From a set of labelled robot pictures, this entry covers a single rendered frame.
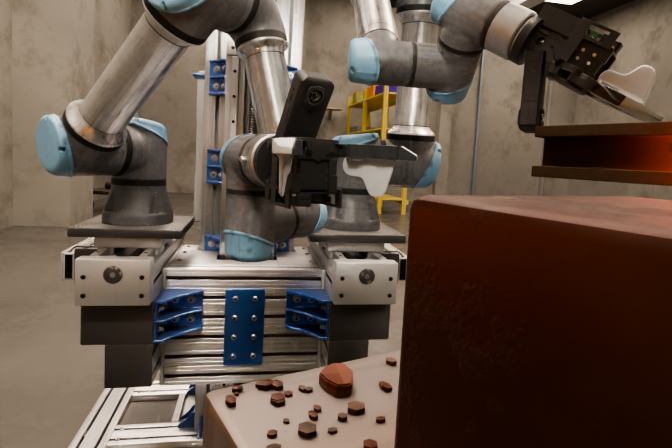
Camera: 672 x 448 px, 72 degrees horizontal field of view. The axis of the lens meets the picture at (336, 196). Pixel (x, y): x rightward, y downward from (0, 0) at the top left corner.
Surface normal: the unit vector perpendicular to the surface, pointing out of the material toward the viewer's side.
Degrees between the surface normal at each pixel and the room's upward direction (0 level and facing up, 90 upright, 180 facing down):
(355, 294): 90
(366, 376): 0
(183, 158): 90
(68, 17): 90
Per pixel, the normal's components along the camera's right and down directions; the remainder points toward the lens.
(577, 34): -0.56, 0.04
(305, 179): 0.51, 0.10
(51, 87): 0.18, 0.09
